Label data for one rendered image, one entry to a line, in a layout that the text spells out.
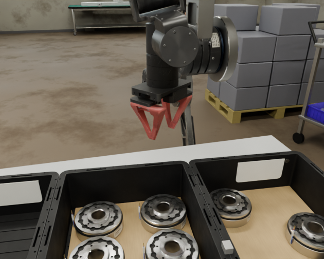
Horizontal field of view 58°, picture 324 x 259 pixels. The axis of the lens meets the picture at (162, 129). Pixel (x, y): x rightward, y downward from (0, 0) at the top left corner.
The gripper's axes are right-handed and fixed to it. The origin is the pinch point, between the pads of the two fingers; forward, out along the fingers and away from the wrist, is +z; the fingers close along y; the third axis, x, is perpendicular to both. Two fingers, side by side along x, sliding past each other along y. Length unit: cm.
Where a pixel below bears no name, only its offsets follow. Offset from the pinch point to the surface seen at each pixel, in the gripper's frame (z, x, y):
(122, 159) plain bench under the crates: 36, 41, 29
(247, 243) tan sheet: 23.1, -18.2, 5.8
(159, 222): 20.0, -2.0, -3.3
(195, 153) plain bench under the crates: 36, 21, 50
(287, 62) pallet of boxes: 40, 48, 274
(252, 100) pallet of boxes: 79, 68, 248
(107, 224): 20.1, 6.3, -10.3
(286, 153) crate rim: 12.8, -17.4, 29.7
